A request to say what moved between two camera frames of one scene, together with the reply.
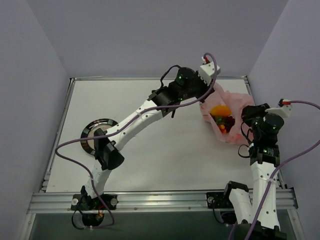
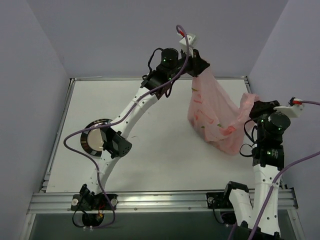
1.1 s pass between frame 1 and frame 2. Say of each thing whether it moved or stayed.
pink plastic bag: moved
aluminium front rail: stayed
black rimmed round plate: stayed
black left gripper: moved
